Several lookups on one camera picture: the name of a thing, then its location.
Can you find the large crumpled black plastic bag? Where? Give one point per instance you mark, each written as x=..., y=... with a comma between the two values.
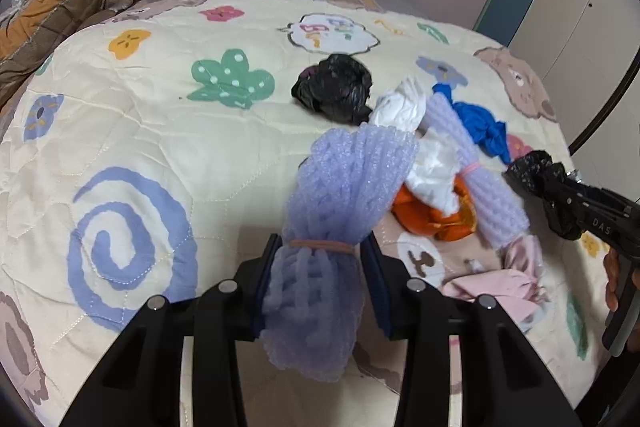
x=332, y=84

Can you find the white cabinet door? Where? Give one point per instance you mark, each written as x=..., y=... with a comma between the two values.
x=595, y=17

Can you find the white plastic bag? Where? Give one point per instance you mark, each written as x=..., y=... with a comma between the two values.
x=400, y=107

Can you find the orange plastic bag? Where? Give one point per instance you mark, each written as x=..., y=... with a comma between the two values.
x=425, y=218

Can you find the person's right hand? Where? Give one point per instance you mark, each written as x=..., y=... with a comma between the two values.
x=612, y=279

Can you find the blue plastic bag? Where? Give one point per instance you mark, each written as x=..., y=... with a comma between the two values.
x=480, y=122

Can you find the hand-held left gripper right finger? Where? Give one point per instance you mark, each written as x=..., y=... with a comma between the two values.
x=375, y=278

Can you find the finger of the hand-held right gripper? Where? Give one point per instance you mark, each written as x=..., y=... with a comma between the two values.
x=567, y=193

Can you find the wide purple foam net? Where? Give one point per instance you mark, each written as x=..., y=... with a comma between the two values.
x=345, y=177

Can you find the pink plastic bag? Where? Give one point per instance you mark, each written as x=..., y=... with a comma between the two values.
x=500, y=302

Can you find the long purple foam net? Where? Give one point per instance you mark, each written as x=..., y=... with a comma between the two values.
x=495, y=202

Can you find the cream printed blanket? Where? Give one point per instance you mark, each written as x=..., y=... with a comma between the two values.
x=150, y=107

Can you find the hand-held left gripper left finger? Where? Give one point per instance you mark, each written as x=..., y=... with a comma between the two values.
x=270, y=268

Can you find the small black plastic bag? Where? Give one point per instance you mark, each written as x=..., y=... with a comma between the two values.
x=535, y=169

